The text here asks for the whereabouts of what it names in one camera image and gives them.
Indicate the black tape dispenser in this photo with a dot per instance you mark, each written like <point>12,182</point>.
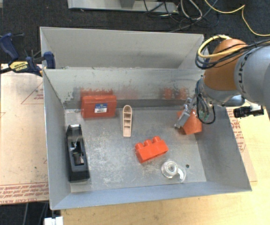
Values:
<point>77,158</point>

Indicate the orange-red box with label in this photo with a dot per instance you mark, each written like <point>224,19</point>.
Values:
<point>90,107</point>

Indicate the black cylinder on white bracket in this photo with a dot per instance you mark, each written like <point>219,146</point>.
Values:
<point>242,112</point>

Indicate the clear tape roll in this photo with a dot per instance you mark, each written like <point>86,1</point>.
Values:
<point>171,170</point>

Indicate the orange toy building block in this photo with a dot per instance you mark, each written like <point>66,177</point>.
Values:
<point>151,150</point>

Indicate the grey metal bin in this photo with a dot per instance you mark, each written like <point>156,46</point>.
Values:
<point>116,165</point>

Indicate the brown cardboard board red print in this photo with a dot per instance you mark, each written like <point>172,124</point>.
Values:
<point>22,137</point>

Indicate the beige toy boat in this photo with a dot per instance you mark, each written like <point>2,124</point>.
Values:
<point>127,123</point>

